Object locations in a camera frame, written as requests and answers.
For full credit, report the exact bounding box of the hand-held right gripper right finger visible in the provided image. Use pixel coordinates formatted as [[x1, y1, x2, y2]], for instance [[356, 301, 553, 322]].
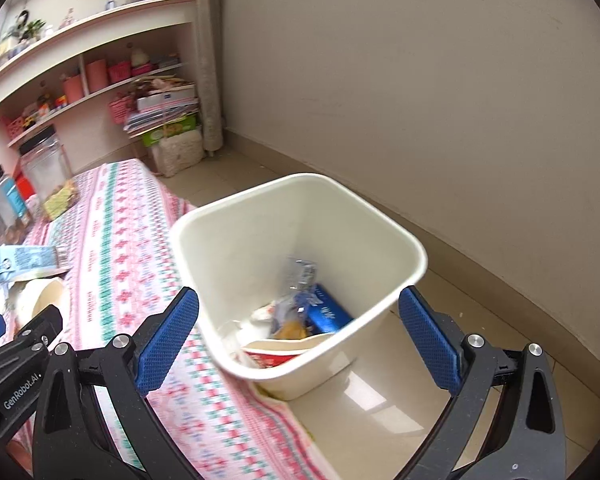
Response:
[[394, 285, 567, 480]]

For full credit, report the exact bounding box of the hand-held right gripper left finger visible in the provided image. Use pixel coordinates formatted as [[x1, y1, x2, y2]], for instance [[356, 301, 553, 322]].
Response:
[[32, 286, 204, 480]]

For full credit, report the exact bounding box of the floral paper cup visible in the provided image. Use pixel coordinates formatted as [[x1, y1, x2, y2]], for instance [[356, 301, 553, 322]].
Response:
[[5, 277, 68, 331]]

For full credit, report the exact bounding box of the light blue tissue pack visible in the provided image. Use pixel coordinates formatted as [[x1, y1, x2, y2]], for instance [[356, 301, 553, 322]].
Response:
[[0, 244, 63, 286]]

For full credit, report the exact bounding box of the white wrapper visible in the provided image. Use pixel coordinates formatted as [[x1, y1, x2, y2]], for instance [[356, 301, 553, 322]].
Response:
[[247, 305, 276, 333]]

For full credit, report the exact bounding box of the blue carton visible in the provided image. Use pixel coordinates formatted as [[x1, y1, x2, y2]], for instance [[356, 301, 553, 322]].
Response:
[[307, 284, 356, 335]]

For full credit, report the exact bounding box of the paper noodle bowl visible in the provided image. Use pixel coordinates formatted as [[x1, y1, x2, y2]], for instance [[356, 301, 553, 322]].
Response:
[[240, 332, 338, 370]]

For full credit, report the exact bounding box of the yellow snack wrapper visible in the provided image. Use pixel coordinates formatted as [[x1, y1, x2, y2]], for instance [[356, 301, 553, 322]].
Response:
[[272, 319, 311, 341]]

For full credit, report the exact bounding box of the clear plastic bottle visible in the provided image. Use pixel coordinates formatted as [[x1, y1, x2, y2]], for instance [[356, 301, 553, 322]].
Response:
[[272, 257, 323, 321]]

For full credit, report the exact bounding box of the white waste bin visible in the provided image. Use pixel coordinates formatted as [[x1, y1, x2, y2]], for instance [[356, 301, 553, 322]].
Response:
[[169, 172, 428, 401]]

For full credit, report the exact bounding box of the patterned tablecloth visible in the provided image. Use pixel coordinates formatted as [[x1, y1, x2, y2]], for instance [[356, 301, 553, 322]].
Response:
[[0, 157, 341, 480]]

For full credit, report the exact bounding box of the walnut jar with black lid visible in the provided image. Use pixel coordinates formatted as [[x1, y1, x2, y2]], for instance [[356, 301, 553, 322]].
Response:
[[0, 165, 33, 241]]

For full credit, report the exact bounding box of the peanut jar with black lid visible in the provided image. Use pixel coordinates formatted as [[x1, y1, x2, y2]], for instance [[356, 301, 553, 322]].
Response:
[[19, 127, 81, 221]]

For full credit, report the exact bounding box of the white fluffy bag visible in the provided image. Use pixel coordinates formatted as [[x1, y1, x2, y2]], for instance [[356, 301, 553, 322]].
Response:
[[150, 130, 205, 177]]

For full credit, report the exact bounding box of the green tissue pack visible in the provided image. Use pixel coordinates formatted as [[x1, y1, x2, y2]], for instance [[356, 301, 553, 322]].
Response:
[[142, 115, 198, 147]]

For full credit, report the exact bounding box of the pink plastic basket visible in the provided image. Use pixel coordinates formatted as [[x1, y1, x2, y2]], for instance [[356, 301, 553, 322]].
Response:
[[109, 95, 133, 125]]

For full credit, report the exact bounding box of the stack of papers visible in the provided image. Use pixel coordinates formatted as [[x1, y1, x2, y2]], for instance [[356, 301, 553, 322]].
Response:
[[122, 76, 201, 136]]

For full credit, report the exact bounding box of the beige curtain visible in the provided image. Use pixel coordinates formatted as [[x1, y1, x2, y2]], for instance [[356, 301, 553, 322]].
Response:
[[194, 0, 227, 153]]

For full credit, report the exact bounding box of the white bookshelf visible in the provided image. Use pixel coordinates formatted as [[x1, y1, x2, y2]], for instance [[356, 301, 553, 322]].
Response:
[[0, 0, 201, 181]]

